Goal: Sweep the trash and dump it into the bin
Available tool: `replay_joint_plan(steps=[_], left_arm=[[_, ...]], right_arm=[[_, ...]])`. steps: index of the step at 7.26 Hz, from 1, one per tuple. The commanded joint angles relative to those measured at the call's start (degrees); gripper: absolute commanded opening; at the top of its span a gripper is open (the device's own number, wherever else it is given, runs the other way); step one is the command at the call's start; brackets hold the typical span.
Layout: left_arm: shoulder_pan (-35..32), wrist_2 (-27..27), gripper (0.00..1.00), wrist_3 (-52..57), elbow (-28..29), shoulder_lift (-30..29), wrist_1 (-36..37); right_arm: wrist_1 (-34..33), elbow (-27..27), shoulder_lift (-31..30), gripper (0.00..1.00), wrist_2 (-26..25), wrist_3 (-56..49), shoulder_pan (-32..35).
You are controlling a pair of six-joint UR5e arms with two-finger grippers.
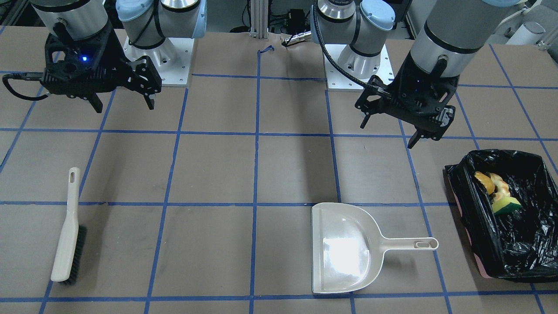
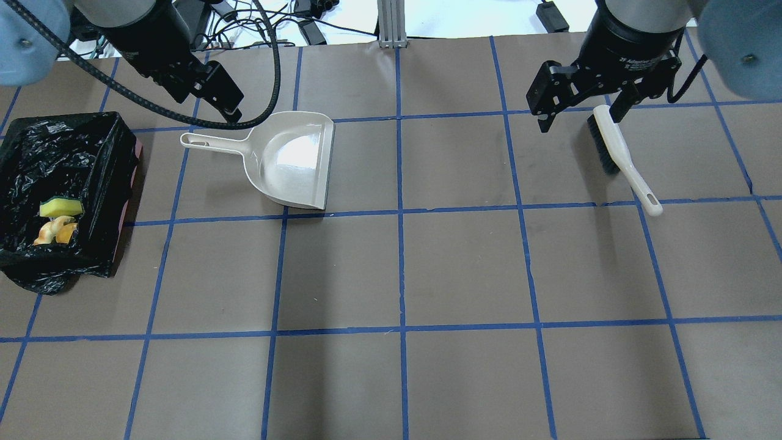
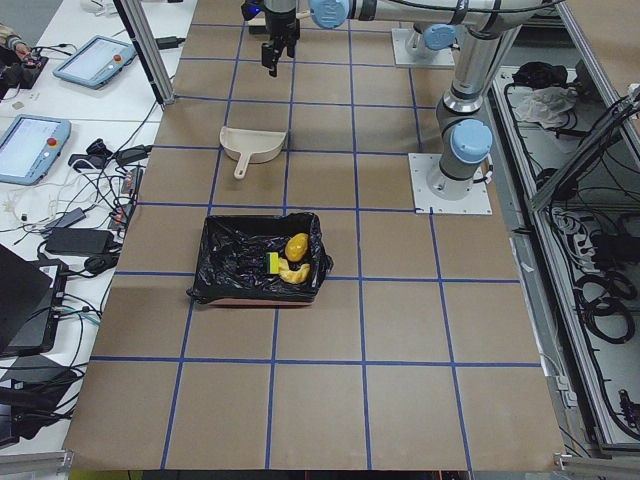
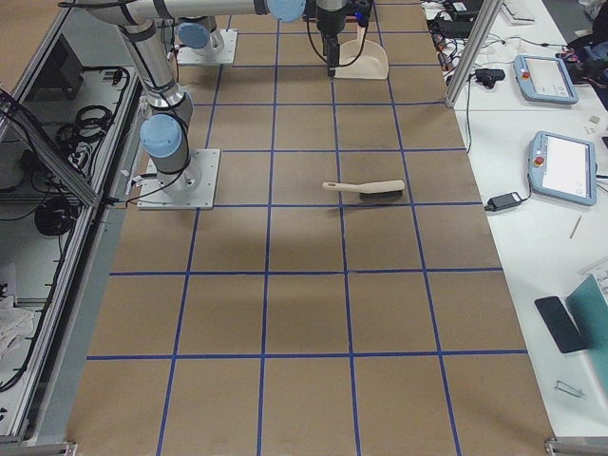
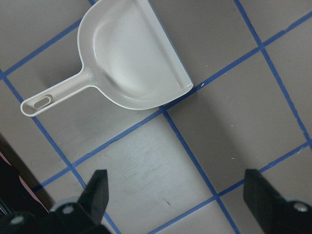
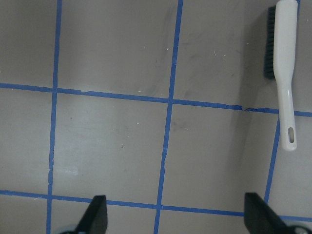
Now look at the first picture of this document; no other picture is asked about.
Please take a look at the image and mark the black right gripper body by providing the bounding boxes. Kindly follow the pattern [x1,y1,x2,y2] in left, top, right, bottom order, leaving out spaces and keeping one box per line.
[41,20,136,99]

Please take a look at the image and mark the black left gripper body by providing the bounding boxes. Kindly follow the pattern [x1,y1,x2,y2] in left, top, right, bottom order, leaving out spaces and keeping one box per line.
[354,55,458,135]

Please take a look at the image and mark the yellow potato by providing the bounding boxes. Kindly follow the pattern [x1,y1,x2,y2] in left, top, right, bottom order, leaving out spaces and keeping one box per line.
[474,171,496,195]

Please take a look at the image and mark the yellow green sponge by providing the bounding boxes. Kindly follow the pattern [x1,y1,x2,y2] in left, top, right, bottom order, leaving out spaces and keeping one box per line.
[492,195,523,215]

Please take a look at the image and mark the beige plastic dustpan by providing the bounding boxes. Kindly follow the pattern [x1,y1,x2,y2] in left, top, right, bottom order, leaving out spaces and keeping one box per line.
[311,202,439,294]

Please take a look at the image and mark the beige hand brush black bristles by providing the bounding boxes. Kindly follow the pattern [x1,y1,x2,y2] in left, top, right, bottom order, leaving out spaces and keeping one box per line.
[51,167,87,286]

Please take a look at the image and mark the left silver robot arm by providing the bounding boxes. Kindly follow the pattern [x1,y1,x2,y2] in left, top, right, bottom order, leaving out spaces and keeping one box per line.
[310,0,516,148]

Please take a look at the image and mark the bin with black bag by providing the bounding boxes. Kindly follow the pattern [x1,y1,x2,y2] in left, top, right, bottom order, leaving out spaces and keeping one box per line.
[445,149,558,283]

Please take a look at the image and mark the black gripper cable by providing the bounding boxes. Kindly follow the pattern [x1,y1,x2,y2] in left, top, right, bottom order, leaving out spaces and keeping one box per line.
[311,2,393,99]

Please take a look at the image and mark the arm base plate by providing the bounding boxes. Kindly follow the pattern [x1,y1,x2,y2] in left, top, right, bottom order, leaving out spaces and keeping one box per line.
[323,44,395,92]
[112,36,193,87]

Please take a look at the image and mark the aluminium frame post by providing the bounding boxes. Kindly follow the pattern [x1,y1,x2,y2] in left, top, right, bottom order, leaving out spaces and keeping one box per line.
[249,0,270,41]

